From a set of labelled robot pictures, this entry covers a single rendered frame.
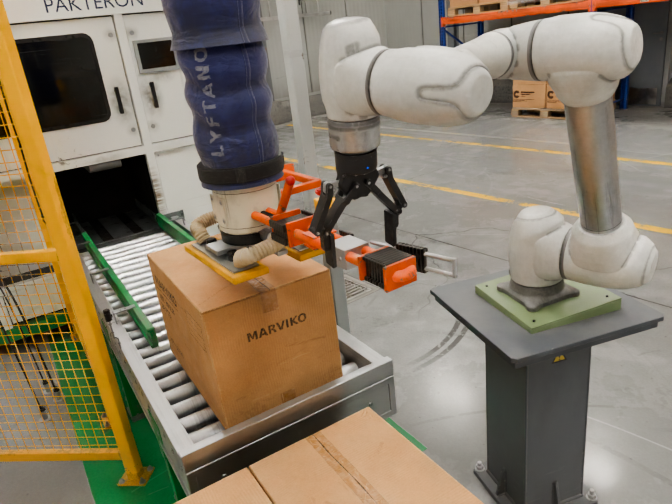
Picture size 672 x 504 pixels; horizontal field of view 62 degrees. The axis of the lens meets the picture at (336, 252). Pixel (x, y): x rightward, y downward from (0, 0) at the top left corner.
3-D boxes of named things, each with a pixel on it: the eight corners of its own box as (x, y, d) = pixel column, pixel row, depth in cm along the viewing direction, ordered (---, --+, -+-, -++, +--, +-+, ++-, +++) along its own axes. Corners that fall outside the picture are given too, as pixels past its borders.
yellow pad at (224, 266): (184, 251, 164) (181, 235, 162) (216, 241, 169) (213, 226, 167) (234, 286, 138) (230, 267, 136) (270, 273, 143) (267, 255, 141)
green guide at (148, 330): (71, 249, 341) (67, 235, 338) (89, 244, 346) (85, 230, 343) (132, 356, 211) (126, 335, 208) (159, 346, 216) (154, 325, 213)
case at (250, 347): (171, 351, 213) (146, 253, 198) (266, 316, 231) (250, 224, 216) (228, 434, 164) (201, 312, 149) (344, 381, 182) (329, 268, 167)
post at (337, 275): (340, 407, 258) (313, 198, 222) (352, 401, 261) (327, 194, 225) (348, 415, 253) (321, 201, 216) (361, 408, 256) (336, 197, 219)
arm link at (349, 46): (309, 118, 96) (369, 130, 88) (299, 21, 88) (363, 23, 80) (350, 103, 102) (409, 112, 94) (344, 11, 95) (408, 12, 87)
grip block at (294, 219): (270, 240, 136) (266, 217, 133) (304, 229, 140) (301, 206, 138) (287, 249, 129) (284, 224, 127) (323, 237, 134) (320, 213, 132)
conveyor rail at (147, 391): (72, 273, 345) (64, 244, 338) (81, 270, 348) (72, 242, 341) (192, 509, 158) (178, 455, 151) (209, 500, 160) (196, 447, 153)
